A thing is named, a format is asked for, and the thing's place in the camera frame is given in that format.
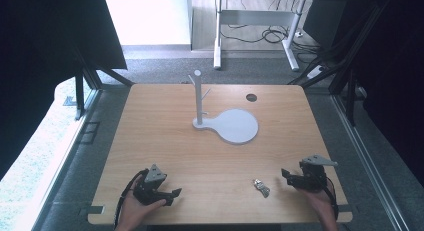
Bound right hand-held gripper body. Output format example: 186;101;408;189
298;154;339;193

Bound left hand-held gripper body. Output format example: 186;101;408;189
132;163;170;206

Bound silver bunch of keys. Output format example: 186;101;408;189
252;178;271;199

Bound white key stand with pegs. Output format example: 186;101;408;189
188;69;260;146

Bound person's left hand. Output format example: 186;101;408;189
114;192;167;231

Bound person's right hand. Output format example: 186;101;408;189
297;187;340;231

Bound white power strip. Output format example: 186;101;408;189
306;64;326;80

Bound black curtain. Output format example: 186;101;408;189
304;0;424;187
0;0;128;180

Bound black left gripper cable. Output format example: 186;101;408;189
113;168;150;231

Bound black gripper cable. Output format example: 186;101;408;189
113;168;150;231
324;176;340;223

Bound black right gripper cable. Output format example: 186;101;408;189
324;176;340;223

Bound aluminium floor rail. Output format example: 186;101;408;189
331;93;413;231
31;89;103;231

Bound black metal frame strut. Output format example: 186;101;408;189
73;45;135;121
287;0;396;127

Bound black cables on floor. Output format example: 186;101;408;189
220;22;323;64

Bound white metal desk frame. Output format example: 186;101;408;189
212;0;307;72

